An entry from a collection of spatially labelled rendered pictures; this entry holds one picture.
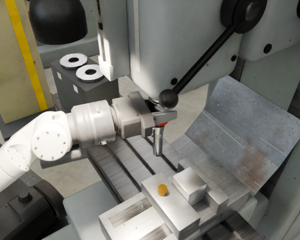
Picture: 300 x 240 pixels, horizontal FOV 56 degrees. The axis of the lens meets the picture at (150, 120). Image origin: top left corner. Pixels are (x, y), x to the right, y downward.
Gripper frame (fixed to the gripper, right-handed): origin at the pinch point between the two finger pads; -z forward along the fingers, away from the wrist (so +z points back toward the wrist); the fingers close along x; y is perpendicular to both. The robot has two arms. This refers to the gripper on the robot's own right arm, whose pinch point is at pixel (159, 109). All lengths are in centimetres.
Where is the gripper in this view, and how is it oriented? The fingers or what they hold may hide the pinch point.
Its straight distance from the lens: 62.1
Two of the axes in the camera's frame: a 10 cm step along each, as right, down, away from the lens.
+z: -9.4, 2.2, -2.5
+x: -3.3, -6.2, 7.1
